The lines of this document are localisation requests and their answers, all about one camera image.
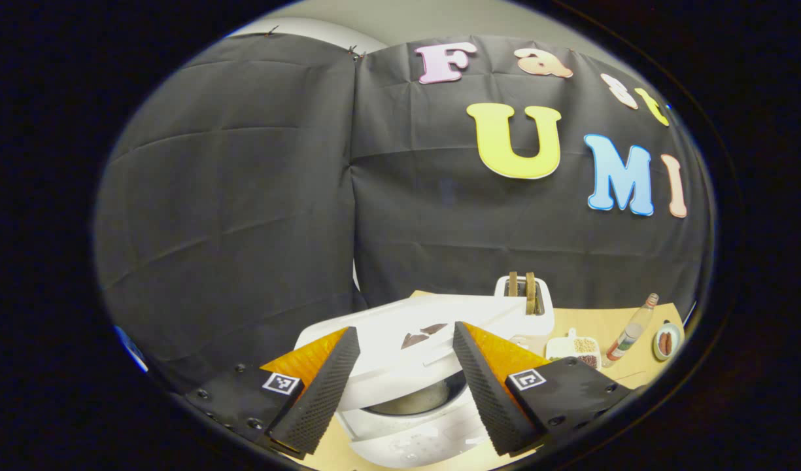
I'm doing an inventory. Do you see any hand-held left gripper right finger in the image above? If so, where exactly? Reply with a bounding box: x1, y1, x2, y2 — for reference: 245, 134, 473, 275
452, 320, 634, 458

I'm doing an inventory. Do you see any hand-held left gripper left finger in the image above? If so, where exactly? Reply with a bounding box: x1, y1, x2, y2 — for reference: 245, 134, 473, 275
183, 325, 362, 458

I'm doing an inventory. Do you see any white rice cooker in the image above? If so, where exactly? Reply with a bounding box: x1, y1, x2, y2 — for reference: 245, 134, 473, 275
294, 292, 529, 470

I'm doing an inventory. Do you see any white toaster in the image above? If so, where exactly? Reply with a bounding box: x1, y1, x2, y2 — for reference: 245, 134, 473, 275
493, 273, 556, 338

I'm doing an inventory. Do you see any white divided grain dish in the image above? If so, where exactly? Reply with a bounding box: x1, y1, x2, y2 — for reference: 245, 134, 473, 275
545, 328, 603, 372

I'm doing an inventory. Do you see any clear plastic bottle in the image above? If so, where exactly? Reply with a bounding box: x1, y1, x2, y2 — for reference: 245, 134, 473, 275
602, 292, 660, 368

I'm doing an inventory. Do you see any pale green plate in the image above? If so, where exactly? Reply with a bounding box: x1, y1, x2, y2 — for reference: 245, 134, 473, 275
652, 321, 683, 362

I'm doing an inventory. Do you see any black backdrop cloth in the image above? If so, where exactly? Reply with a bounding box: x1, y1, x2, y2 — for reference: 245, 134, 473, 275
93, 31, 716, 393

